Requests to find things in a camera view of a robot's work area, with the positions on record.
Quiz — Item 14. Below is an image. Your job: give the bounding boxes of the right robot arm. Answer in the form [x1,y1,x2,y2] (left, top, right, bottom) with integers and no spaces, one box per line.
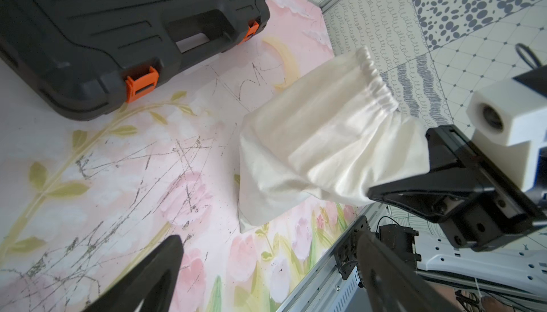
[368,125,546,311]

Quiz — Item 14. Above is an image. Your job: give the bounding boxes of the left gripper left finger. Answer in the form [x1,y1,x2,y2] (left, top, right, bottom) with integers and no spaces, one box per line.
[85,235,184,311]

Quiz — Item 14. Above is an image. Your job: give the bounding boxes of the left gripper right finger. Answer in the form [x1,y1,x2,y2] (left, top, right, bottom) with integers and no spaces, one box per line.
[356,231,457,311]

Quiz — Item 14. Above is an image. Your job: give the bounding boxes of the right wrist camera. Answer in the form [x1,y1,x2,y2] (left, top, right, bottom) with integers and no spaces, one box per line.
[467,66,546,192]

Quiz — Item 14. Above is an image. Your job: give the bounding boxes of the aluminium mounting rail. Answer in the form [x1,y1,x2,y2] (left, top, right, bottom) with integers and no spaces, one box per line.
[278,203,386,311]

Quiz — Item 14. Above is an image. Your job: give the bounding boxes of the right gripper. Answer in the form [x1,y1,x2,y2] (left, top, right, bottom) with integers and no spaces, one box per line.
[368,125,546,252]

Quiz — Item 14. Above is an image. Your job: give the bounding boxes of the black plastic tool case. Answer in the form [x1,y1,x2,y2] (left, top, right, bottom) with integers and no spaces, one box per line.
[1,0,270,121]

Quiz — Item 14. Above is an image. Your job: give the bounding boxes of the pink floral table mat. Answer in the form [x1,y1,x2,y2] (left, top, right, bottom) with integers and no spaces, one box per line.
[1,0,357,311]

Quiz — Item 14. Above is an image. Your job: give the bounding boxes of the white cloth soil bag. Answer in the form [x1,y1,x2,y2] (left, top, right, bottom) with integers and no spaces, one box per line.
[238,47,430,232]

